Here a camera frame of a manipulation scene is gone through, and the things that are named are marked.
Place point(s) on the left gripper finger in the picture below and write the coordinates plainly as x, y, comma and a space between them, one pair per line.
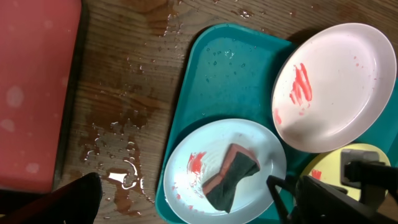
76, 202

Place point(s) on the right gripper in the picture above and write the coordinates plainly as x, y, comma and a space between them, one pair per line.
317, 202

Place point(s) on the light blue plate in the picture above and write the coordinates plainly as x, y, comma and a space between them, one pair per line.
199, 156

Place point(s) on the white plate with red stain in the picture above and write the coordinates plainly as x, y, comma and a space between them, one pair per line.
333, 87

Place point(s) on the teal plastic serving tray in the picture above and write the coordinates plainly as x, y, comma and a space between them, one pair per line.
230, 73

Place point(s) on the dark tray with red liquid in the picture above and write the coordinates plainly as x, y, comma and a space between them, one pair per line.
41, 44

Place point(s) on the yellow-green plate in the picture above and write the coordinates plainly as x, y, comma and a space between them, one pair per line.
326, 166

